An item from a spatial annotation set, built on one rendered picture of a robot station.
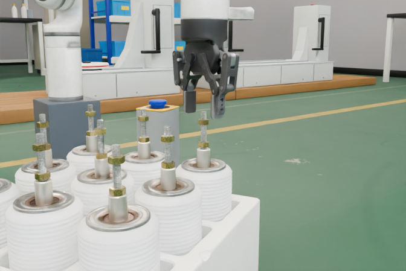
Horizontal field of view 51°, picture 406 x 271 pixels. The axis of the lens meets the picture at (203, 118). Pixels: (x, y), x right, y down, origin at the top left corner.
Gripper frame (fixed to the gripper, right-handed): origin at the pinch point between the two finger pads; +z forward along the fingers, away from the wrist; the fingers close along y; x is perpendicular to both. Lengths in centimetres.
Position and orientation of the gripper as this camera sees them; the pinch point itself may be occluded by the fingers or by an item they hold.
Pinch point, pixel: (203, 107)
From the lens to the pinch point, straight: 69.6
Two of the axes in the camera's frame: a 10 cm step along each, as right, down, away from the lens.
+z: -0.1, 9.8, 1.8
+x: 7.6, -1.1, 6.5
